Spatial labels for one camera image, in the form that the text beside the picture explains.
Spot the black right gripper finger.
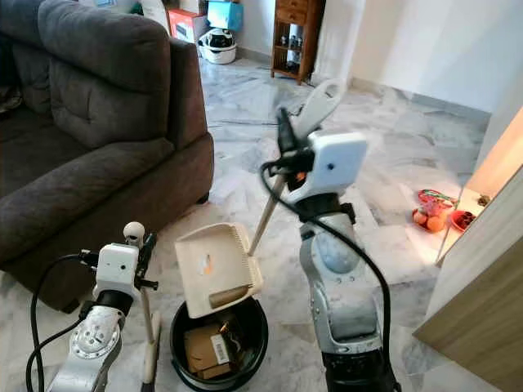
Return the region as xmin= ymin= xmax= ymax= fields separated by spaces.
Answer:
xmin=277 ymin=106 xmax=299 ymax=158

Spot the pink broom with purple bristles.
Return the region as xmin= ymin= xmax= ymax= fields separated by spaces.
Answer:
xmin=123 ymin=221 xmax=163 ymax=386

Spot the beige long-handled dustpan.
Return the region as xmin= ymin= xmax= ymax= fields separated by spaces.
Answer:
xmin=174 ymin=78 xmax=348 ymax=319

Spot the brown cardboard tube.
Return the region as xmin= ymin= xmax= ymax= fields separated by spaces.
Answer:
xmin=208 ymin=286 xmax=252 ymax=310

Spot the cardboard box with barcode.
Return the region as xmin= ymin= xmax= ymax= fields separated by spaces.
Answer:
xmin=184 ymin=324 xmax=234 ymax=379

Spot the dark grey fabric sofa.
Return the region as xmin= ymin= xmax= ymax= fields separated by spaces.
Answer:
xmin=0 ymin=0 xmax=215 ymax=314

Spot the white round cooker appliance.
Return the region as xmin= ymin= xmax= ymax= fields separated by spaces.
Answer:
xmin=199 ymin=27 xmax=238 ymax=65

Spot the brown wooden shelf cabinet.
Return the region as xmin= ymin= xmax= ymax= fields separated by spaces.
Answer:
xmin=270 ymin=0 xmax=326 ymax=86

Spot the black round trash bin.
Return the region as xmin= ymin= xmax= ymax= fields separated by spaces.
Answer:
xmin=170 ymin=294 xmax=269 ymax=383

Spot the blue box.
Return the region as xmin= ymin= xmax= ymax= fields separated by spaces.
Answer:
xmin=207 ymin=0 xmax=244 ymax=32

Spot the plastic bag of oranges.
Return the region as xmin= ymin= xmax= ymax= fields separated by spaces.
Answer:
xmin=413 ymin=189 xmax=458 ymax=234

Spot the red cardboard box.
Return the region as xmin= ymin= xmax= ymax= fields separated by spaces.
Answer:
xmin=168 ymin=8 xmax=209 ymax=43

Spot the red bowl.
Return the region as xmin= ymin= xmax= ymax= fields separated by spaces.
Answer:
xmin=449 ymin=210 xmax=476 ymax=232

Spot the light wooden cabinet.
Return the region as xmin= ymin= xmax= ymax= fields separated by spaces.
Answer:
xmin=413 ymin=106 xmax=523 ymax=392

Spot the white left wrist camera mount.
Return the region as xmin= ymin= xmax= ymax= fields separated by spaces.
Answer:
xmin=96 ymin=243 xmax=140 ymax=295

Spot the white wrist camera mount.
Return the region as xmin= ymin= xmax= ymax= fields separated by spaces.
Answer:
xmin=96 ymin=243 xmax=140 ymax=295
xmin=290 ymin=131 xmax=369 ymax=205

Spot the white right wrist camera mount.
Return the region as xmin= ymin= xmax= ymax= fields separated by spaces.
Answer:
xmin=290 ymin=131 xmax=369 ymax=205

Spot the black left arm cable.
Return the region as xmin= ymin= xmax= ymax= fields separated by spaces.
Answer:
xmin=30 ymin=252 xmax=99 ymax=392

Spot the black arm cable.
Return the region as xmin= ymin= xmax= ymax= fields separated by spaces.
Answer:
xmin=260 ymin=160 xmax=395 ymax=385
xmin=30 ymin=252 xmax=99 ymax=392

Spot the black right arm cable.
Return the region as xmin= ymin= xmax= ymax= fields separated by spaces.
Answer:
xmin=260 ymin=160 xmax=395 ymax=385

